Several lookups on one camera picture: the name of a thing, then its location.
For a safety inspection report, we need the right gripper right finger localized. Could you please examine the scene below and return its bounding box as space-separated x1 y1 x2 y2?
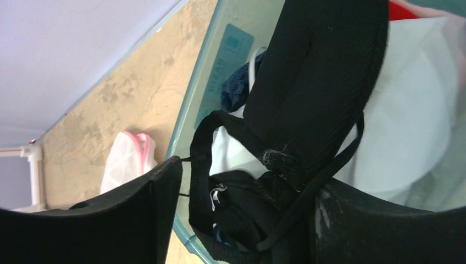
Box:
310 179 465 263

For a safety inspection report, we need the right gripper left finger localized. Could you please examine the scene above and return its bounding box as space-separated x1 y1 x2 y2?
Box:
1 156 182 263

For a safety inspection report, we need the white PVC pipe frame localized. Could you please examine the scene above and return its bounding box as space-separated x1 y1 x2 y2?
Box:
1 140 47 213

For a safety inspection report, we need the teal plastic bin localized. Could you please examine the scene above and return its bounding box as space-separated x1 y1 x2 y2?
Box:
170 1 465 263

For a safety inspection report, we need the dark blue garment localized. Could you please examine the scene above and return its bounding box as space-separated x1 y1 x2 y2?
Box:
220 47 267 113

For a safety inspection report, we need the pink-trimmed mesh laundry bag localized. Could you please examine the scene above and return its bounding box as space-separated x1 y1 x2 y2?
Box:
99 130 157 194

